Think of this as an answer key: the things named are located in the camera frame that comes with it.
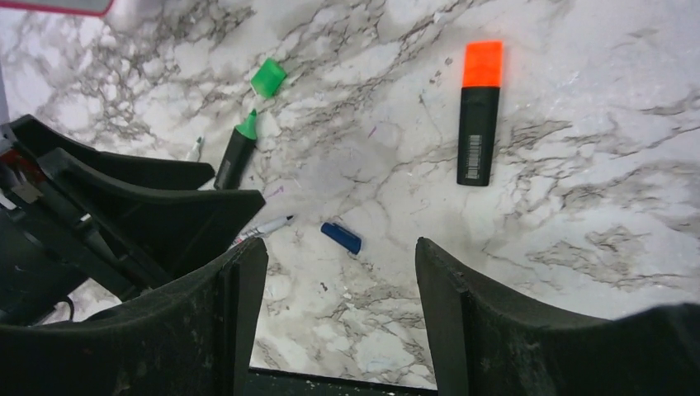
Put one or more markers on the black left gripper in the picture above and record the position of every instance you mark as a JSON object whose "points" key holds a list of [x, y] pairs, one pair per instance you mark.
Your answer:
{"points": [[154, 210]]}

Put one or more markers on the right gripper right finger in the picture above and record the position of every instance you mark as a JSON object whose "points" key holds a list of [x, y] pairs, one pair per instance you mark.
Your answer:
{"points": [[488, 339]]}

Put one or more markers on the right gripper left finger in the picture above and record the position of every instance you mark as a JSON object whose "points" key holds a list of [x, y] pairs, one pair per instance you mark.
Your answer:
{"points": [[192, 336]]}

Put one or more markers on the green black highlighter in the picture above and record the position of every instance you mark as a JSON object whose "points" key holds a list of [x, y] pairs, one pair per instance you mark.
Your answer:
{"points": [[238, 152]]}

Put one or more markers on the green highlighter cap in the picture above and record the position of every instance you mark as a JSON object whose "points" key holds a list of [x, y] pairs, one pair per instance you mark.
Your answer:
{"points": [[267, 80]]}

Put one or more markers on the orange black highlighter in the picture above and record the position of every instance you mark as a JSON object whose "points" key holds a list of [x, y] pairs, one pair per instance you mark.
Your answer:
{"points": [[479, 105]]}

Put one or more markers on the white green-tip marker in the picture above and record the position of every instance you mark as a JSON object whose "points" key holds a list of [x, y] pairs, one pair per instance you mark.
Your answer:
{"points": [[194, 154]]}

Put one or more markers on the white black-tip marker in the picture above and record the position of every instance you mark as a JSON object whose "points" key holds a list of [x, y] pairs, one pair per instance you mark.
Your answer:
{"points": [[263, 229]]}

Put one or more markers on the blue marker cap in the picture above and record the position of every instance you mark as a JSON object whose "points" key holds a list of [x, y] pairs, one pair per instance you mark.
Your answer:
{"points": [[342, 236]]}

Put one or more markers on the pink framed whiteboard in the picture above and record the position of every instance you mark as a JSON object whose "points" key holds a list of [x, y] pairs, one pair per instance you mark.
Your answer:
{"points": [[92, 8]]}

